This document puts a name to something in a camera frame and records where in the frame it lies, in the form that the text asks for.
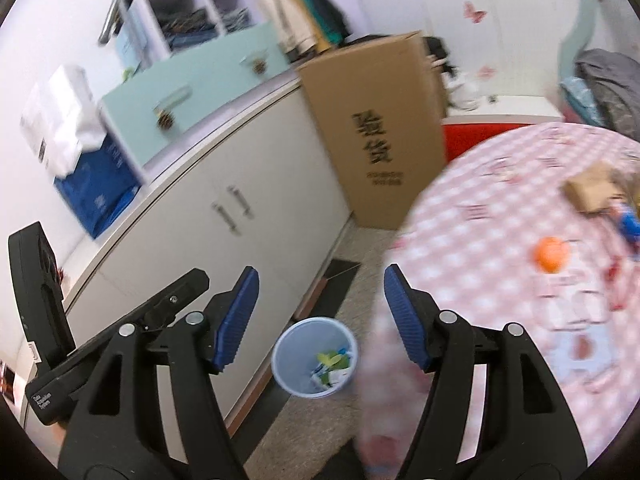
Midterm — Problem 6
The red storage bench white top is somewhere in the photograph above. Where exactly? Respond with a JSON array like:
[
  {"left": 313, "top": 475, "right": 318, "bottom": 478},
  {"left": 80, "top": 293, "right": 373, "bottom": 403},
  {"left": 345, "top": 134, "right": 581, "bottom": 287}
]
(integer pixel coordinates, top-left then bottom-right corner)
[{"left": 441, "top": 95, "right": 566, "bottom": 166}]

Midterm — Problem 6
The pale wardrobe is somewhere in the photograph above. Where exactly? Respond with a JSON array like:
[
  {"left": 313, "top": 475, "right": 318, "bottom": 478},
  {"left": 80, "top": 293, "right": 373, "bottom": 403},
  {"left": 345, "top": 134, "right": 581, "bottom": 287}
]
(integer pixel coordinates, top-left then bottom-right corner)
[{"left": 345, "top": 0, "right": 581, "bottom": 101}]

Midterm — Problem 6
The large cardboard box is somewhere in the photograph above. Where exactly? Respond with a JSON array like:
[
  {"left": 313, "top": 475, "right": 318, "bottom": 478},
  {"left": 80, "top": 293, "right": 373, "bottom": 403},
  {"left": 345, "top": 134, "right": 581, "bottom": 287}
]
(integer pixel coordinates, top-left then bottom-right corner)
[{"left": 296, "top": 31, "right": 448, "bottom": 231}]

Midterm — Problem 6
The folded jeans stack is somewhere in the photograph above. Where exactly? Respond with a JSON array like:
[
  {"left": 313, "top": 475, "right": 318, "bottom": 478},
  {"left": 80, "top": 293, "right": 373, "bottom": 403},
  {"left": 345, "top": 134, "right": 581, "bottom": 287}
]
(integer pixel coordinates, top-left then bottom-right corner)
[{"left": 165, "top": 7, "right": 219, "bottom": 52}]

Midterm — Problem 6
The pink checked tablecloth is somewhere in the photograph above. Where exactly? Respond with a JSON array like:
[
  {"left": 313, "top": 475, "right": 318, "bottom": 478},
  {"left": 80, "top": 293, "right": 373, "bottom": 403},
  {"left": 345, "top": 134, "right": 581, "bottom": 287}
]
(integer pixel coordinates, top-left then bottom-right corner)
[{"left": 357, "top": 121, "right": 640, "bottom": 476}]

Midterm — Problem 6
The white plastic bag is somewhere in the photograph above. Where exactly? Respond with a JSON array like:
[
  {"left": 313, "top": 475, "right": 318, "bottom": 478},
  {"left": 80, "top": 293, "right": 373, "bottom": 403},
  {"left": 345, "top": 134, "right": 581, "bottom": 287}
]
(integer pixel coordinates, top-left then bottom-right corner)
[{"left": 447, "top": 72, "right": 483, "bottom": 111}]

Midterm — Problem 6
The cream hanging jacket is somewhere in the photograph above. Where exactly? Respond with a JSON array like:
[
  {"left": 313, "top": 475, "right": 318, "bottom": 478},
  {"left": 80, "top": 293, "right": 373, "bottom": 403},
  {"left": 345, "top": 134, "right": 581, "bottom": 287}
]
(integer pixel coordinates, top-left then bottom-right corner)
[{"left": 247, "top": 0, "right": 321, "bottom": 56}]

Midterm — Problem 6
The light blue storage box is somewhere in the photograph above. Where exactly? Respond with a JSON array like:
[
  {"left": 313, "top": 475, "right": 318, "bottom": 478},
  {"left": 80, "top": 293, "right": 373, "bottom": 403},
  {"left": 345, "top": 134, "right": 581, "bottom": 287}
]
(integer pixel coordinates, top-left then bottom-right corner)
[{"left": 114, "top": 10, "right": 148, "bottom": 68}]

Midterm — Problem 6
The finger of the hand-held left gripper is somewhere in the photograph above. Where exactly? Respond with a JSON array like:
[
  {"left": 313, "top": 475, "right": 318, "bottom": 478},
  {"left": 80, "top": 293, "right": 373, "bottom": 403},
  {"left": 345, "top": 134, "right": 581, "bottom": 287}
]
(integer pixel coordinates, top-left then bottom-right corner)
[{"left": 127, "top": 268, "right": 210, "bottom": 342}]

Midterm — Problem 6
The grey rolled quilt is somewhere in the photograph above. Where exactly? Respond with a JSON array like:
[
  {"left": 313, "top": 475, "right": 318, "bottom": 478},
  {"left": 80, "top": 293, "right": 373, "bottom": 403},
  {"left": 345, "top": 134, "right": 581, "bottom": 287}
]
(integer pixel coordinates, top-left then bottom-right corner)
[{"left": 574, "top": 49, "right": 640, "bottom": 141}]

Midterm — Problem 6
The black clothing heap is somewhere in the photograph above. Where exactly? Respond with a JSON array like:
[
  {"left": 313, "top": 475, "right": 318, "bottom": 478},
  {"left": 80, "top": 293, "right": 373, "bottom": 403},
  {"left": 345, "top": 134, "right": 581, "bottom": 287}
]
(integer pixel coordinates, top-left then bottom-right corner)
[{"left": 422, "top": 35, "right": 458, "bottom": 78}]

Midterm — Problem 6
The mint drawer unit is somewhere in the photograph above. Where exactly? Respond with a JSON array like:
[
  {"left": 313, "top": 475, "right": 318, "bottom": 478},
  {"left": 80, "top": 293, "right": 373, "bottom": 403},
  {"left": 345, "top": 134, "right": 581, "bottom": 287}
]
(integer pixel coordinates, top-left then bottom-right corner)
[{"left": 100, "top": 21, "right": 293, "bottom": 171}]

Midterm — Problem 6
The white paper bag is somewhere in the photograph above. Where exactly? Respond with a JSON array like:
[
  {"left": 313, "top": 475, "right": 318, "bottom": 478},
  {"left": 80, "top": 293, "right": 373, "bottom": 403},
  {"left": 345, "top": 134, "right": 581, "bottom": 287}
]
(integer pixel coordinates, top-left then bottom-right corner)
[{"left": 20, "top": 64, "right": 108, "bottom": 178}]

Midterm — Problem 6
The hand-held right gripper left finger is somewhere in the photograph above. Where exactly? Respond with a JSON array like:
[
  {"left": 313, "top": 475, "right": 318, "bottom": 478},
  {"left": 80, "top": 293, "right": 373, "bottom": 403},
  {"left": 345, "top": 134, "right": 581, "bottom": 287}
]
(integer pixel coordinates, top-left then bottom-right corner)
[{"left": 57, "top": 266, "right": 261, "bottom": 480}]

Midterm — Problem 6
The blue checked pillow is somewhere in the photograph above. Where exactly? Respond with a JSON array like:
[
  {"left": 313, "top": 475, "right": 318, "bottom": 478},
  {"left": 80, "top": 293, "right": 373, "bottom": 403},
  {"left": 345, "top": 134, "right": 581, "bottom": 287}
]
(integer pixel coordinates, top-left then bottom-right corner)
[{"left": 560, "top": 77, "right": 603, "bottom": 126}]

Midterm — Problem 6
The metal cabinet handle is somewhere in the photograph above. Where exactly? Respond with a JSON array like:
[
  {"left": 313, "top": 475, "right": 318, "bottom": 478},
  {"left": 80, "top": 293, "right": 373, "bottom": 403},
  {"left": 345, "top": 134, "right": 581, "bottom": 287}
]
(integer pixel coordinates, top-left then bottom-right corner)
[
  {"left": 227, "top": 186, "right": 251, "bottom": 218},
  {"left": 212, "top": 202, "right": 241, "bottom": 233}
]

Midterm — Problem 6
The orange peel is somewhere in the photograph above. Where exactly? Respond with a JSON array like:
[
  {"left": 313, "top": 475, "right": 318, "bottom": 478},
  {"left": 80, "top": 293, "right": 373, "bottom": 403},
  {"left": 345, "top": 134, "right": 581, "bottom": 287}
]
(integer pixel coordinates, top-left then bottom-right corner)
[{"left": 532, "top": 236, "right": 571, "bottom": 275}]

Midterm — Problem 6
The green hanging garment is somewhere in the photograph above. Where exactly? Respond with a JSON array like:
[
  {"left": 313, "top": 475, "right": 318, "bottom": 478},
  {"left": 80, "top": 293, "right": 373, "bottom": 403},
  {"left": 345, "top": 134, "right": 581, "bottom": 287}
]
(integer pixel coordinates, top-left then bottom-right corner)
[{"left": 287, "top": 0, "right": 353, "bottom": 43}]

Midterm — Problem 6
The lavender white shelf unit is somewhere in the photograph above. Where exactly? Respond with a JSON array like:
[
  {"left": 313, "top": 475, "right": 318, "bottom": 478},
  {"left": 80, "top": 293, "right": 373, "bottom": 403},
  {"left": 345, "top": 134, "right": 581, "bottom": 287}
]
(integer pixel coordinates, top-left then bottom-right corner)
[{"left": 132, "top": 0, "right": 261, "bottom": 63}]

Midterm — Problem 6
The light blue trash bin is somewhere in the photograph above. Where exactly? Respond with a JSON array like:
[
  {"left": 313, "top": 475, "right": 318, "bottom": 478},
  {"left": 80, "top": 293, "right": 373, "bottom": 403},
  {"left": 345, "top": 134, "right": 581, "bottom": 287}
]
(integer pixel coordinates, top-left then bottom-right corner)
[{"left": 271, "top": 316, "right": 359, "bottom": 400}]

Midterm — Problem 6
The blue shopping bag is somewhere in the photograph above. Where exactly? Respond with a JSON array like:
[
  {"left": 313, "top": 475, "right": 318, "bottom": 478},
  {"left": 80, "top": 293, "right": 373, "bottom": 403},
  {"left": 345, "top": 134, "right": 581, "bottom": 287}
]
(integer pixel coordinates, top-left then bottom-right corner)
[{"left": 52, "top": 132, "right": 143, "bottom": 240}]

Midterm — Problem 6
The white low cabinet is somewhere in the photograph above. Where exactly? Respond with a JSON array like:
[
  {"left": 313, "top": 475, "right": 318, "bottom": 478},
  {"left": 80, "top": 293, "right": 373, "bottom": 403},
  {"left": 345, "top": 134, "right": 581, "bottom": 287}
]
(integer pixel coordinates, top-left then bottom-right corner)
[{"left": 20, "top": 67, "right": 358, "bottom": 436}]

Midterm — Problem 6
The grey metal handrail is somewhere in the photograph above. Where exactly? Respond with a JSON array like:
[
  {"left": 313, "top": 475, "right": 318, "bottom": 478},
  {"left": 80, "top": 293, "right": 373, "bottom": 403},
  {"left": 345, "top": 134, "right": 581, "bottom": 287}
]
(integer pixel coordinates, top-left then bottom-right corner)
[{"left": 98, "top": 0, "right": 141, "bottom": 46}]

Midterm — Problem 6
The mint bunk bed frame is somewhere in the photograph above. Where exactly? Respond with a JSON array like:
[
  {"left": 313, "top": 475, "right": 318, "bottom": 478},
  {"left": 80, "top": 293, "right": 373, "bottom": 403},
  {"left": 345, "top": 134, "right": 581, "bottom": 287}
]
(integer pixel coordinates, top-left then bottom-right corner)
[{"left": 555, "top": 0, "right": 640, "bottom": 126}]

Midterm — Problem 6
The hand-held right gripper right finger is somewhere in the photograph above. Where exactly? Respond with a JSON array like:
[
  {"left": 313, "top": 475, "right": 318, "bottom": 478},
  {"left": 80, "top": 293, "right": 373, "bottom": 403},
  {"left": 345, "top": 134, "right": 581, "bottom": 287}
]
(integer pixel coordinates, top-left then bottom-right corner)
[{"left": 383, "top": 262, "right": 590, "bottom": 480}]

